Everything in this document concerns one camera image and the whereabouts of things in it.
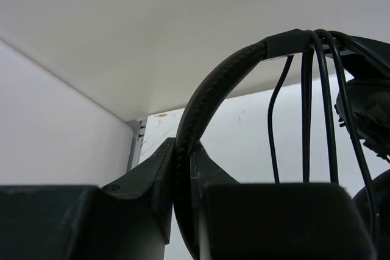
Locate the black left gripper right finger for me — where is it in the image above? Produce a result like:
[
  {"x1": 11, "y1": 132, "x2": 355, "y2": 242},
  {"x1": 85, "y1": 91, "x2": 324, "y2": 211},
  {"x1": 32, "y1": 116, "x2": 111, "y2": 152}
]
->
[{"x1": 190, "y1": 146, "x2": 377, "y2": 259}]

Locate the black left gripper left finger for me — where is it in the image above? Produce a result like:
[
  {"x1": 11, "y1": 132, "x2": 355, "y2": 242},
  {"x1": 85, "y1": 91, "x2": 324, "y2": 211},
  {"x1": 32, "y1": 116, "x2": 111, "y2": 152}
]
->
[{"x1": 1, "y1": 138, "x2": 175, "y2": 259}]

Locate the black headset with microphone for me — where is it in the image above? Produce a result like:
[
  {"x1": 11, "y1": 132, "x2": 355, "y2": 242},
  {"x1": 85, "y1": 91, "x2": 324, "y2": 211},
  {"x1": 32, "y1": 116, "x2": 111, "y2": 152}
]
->
[{"x1": 172, "y1": 29, "x2": 389, "y2": 259}]

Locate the thin black headset cable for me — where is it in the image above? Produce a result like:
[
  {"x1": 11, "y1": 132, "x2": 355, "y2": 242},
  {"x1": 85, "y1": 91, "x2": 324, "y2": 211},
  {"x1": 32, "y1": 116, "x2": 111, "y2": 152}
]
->
[{"x1": 267, "y1": 29, "x2": 390, "y2": 260}]

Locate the metal table edge rail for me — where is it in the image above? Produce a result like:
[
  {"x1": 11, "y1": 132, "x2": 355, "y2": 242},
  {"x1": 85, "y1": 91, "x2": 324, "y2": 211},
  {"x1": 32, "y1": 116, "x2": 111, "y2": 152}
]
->
[{"x1": 126, "y1": 119, "x2": 147, "y2": 172}]

